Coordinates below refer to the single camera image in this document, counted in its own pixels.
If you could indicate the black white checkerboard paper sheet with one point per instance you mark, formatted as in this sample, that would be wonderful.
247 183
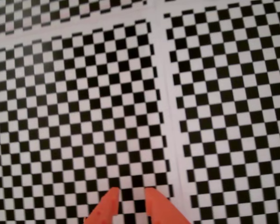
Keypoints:
224 116
60 116
37 14

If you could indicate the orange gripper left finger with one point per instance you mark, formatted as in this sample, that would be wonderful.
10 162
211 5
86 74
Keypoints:
105 207

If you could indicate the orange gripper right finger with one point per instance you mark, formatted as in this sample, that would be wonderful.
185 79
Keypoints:
161 210

